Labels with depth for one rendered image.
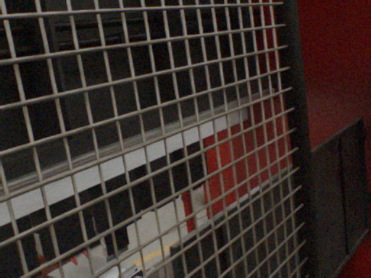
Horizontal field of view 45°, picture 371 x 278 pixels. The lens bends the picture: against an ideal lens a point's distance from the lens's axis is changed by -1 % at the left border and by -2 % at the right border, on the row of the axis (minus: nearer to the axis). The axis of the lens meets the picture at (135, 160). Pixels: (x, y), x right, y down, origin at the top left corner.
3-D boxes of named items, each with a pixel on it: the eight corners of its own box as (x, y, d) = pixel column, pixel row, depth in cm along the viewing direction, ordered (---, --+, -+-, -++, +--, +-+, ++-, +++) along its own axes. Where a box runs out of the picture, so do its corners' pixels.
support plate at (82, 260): (85, 255, 169) (85, 253, 169) (137, 268, 151) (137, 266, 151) (47, 276, 156) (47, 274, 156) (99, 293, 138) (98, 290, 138)
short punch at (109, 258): (126, 249, 146) (121, 221, 144) (130, 250, 145) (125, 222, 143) (104, 262, 139) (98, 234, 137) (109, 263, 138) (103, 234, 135)
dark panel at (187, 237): (364, 231, 169) (357, 116, 159) (369, 231, 167) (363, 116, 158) (200, 447, 89) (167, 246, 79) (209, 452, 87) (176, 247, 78)
